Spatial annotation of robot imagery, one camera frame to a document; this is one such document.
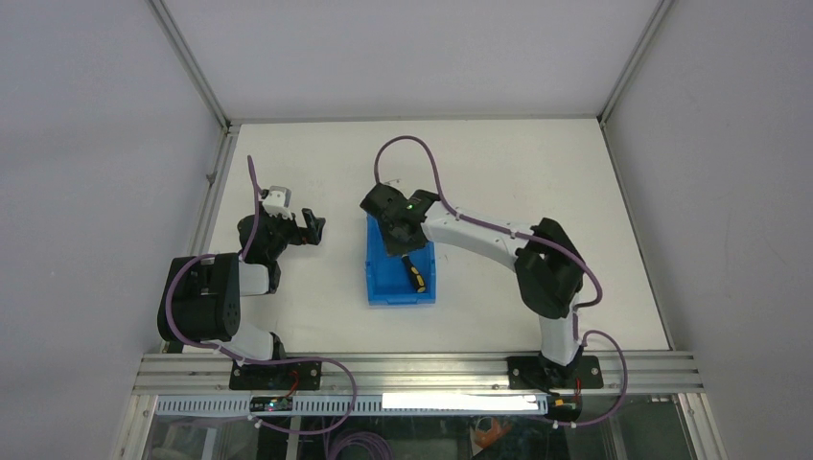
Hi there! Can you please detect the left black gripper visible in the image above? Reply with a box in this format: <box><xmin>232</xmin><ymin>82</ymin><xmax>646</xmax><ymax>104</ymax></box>
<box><xmin>256</xmin><ymin>201</ymin><xmax>323</xmax><ymax>261</ymax></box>

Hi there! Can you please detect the yellow black screwdriver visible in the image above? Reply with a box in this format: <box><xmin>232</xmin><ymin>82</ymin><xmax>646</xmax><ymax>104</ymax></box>
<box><xmin>401</xmin><ymin>255</ymin><xmax>427</xmax><ymax>293</ymax></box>

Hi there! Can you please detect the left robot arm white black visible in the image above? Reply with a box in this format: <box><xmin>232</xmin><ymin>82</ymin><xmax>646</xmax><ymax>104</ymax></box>
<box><xmin>157</xmin><ymin>208</ymin><xmax>326</xmax><ymax>389</ymax></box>

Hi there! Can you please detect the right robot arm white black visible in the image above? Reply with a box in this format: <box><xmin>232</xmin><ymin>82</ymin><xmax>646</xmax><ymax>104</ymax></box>
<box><xmin>360</xmin><ymin>184</ymin><xmax>586</xmax><ymax>388</ymax></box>

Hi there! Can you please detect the blue plastic bin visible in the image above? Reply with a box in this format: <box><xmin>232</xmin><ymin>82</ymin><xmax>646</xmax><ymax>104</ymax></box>
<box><xmin>365</xmin><ymin>216</ymin><xmax>437</xmax><ymax>308</ymax></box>

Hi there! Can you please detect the orange object below table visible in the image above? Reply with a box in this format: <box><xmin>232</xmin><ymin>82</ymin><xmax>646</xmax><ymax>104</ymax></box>
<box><xmin>471</xmin><ymin>417</ymin><xmax>513</xmax><ymax>449</ymax></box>

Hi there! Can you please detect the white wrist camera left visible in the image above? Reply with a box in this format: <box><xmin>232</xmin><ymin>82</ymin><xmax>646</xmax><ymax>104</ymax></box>
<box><xmin>261</xmin><ymin>186</ymin><xmax>295</xmax><ymax>220</ymax></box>

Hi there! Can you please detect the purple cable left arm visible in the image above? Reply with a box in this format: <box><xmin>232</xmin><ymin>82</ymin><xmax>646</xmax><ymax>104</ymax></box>
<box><xmin>163</xmin><ymin>154</ymin><xmax>360</xmax><ymax>438</ymax></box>

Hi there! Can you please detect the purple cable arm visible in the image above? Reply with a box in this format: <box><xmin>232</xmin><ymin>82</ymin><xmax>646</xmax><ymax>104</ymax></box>
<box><xmin>373</xmin><ymin>135</ymin><xmax>630</xmax><ymax>428</ymax></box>
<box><xmin>163</xmin><ymin>154</ymin><xmax>360</xmax><ymax>438</ymax></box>

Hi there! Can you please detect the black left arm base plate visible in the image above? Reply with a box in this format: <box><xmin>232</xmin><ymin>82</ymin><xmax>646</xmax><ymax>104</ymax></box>
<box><xmin>228</xmin><ymin>358</ymin><xmax>322</xmax><ymax>392</ymax></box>

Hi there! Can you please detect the aluminium rail front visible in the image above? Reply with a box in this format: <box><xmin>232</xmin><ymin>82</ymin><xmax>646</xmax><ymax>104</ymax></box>
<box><xmin>132</xmin><ymin>351</ymin><xmax>705</xmax><ymax>396</ymax></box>

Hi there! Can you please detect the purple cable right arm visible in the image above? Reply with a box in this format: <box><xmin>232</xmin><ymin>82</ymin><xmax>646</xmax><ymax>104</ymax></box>
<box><xmin>373</xmin><ymin>135</ymin><xmax>630</xmax><ymax>428</ymax></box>

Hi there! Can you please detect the white slotted cable duct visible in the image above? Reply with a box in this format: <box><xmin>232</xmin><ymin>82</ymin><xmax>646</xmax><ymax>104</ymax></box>
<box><xmin>155</xmin><ymin>392</ymin><xmax>547</xmax><ymax>418</ymax></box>

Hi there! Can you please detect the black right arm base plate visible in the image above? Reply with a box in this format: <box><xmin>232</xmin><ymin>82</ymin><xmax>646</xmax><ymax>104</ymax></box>
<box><xmin>505</xmin><ymin>355</ymin><xmax>604</xmax><ymax>391</ymax></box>

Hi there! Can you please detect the aluminium frame post left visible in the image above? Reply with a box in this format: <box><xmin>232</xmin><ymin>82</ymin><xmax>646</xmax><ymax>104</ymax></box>
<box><xmin>146</xmin><ymin>0</ymin><xmax>231</xmax><ymax>132</ymax></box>

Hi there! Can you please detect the aluminium frame post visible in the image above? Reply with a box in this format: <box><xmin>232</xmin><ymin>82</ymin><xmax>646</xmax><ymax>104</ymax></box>
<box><xmin>596</xmin><ymin>0</ymin><xmax>675</xmax><ymax>129</ymax></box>
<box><xmin>146</xmin><ymin>0</ymin><xmax>231</xmax><ymax>132</ymax></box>

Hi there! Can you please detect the aluminium frame post right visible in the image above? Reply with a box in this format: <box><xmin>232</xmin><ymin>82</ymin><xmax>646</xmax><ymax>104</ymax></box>
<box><xmin>596</xmin><ymin>0</ymin><xmax>675</xmax><ymax>129</ymax></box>

